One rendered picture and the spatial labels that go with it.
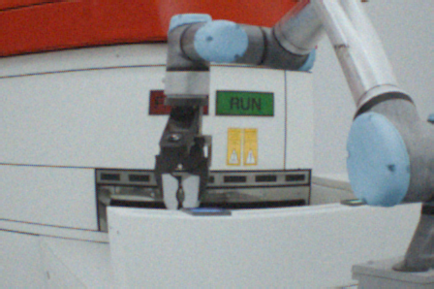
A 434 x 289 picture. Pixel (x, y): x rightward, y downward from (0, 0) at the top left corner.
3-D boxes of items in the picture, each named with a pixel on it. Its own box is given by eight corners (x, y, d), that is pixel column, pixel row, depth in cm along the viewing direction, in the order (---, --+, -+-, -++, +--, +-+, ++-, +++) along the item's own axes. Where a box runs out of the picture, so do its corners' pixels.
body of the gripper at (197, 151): (213, 171, 201) (215, 97, 200) (202, 175, 192) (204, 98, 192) (168, 169, 202) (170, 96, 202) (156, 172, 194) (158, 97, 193)
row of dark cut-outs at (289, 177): (96, 182, 217) (96, 170, 217) (306, 183, 232) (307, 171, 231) (97, 182, 217) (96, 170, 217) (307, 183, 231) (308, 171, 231)
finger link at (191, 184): (205, 225, 200) (206, 171, 199) (199, 228, 194) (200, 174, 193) (188, 223, 200) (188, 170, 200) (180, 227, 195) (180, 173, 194)
